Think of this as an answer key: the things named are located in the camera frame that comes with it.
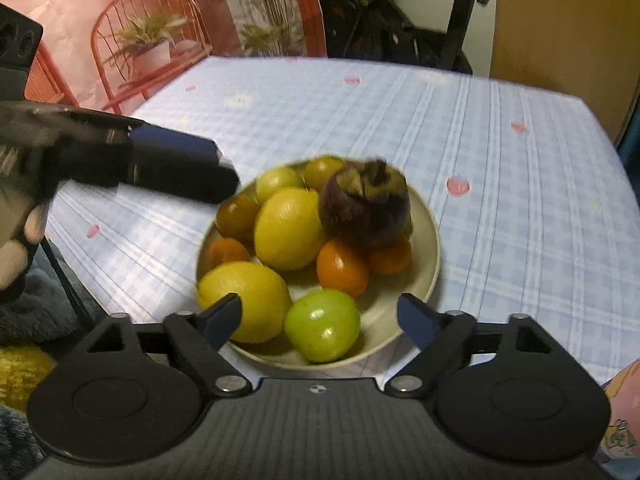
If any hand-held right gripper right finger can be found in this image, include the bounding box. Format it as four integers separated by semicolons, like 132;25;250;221
386;293;554;397

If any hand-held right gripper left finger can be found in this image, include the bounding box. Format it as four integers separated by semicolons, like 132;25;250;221
86;293;252;397

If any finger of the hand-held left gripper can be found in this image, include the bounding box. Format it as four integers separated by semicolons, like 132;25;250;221
65;107;221;163
65;135;240;205

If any round yellow lemon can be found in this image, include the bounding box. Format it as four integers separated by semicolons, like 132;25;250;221
196;261;293;345

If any cream round plate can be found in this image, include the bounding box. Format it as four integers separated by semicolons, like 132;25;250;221
195;156;442;371

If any small orange mandarin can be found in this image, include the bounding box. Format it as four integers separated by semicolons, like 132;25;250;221
316;239;371;298
367;236;414;276
209;237;252;270

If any dark green-brown orange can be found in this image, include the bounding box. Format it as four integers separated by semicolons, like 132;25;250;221
215;192;261;242

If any green apple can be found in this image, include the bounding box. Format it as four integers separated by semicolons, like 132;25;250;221
284;289;362;364

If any yellow-green citrus fruit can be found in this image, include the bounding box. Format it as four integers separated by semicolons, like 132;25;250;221
255;166;306;206

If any large oval lemon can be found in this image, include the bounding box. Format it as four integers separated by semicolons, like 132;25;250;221
253;186;328;272

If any dark purple mangosteen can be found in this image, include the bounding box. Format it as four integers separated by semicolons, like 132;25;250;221
318;159;413;252

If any greenish orange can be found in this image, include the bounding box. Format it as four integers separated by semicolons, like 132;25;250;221
302;156;346;191

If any person's left hand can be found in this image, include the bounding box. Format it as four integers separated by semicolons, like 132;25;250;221
0;205;49;303

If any black metal bar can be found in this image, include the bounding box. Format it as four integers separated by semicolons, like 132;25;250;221
41;236;98;328

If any dark grey fleece blanket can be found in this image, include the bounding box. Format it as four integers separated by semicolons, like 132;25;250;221
0;240;108;480

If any blue checked tablecloth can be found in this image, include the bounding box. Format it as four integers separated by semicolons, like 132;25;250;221
45;56;640;396

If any yellow fuzzy cloth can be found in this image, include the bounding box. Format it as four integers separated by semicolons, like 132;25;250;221
0;344;57;413

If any paper cup with white lid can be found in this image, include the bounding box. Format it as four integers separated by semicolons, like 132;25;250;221
595;357;640;471

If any black exercise bike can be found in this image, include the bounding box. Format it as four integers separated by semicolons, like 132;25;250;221
317;0;491;76

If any teal curtain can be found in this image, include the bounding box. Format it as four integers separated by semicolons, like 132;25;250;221
616;110;640;176

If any brown wooden panel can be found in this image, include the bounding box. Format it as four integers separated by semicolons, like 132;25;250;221
489;0;640;148

